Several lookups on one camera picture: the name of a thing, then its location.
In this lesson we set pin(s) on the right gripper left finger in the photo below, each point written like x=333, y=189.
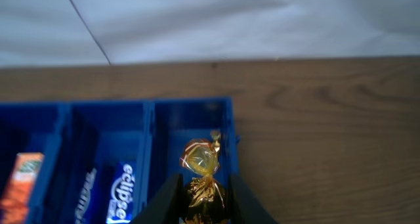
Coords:
x=164, y=204

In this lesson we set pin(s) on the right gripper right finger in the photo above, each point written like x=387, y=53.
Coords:
x=246, y=204

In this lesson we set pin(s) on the blue candy pack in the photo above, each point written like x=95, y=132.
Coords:
x=86, y=197
x=121, y=194

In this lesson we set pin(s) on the gold candy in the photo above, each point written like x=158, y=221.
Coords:
x=201, y=158

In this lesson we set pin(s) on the blue tray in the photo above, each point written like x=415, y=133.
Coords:
x=183, y=119

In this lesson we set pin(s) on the orange candy box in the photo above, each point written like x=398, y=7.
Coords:
x=19, y=188

